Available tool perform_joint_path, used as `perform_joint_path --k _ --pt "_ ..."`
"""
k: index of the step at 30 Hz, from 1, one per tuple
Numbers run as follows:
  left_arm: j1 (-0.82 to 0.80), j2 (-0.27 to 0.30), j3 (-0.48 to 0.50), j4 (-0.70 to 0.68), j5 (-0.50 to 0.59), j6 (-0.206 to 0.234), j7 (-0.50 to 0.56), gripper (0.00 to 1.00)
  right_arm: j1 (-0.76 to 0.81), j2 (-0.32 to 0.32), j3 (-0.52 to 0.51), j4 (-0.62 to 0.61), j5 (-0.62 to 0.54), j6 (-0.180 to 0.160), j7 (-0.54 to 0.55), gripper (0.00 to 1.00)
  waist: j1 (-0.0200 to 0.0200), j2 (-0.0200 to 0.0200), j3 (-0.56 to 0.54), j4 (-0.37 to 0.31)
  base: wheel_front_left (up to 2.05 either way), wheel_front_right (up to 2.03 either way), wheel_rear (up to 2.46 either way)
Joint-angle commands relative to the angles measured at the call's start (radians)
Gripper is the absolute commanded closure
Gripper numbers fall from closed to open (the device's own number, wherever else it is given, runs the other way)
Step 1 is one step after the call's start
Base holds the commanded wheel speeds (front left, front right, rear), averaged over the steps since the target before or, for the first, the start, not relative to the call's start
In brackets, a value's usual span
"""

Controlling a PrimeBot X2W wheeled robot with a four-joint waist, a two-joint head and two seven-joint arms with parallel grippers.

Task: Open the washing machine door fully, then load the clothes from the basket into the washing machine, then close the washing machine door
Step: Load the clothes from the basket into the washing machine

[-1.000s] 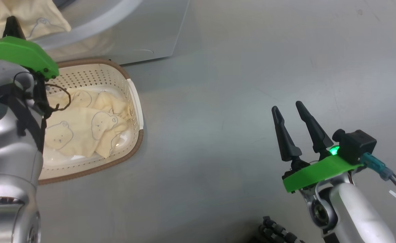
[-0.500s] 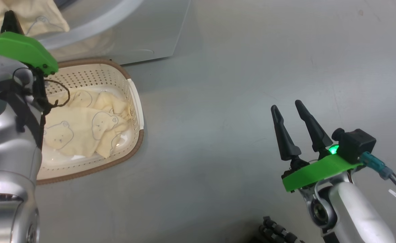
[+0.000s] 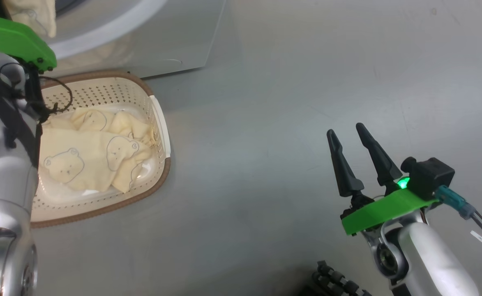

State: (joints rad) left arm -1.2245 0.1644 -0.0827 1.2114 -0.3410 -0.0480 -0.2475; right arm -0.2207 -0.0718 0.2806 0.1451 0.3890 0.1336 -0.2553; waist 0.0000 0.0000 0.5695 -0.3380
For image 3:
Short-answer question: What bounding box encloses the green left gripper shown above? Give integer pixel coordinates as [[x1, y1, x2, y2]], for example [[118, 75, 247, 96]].
[[0, 16, 57, 74]]

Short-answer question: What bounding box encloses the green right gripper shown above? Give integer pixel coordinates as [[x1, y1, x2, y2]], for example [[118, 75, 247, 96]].
[[327, 123, 438, 236]]

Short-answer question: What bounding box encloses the cream garment with blue cuffs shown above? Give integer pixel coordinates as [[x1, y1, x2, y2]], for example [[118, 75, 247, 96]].
[[2, 0, 57, 38]]

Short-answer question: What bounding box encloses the cream bear-print garment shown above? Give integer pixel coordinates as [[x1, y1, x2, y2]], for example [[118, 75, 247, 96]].
[[39, 107, 156, 194]]

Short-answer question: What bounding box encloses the white front-load washing machine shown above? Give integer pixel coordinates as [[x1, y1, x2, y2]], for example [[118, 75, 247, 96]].
[[39, 0, 227, 79]]

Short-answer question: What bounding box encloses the cream perforated laundry basket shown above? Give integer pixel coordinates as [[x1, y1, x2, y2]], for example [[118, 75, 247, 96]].
[[30, 71, 171, 229]]

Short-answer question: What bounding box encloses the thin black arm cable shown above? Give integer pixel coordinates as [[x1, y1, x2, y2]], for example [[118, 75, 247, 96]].
[[39, 75, 74, 116]]

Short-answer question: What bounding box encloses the teal-plug right camera cable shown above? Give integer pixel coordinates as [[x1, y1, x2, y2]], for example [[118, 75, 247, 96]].
[[435, 185, 482, 296]]

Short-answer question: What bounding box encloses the black ribbed cable conduit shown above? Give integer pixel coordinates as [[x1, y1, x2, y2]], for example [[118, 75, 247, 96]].
[[298, 260, 373, 296]]

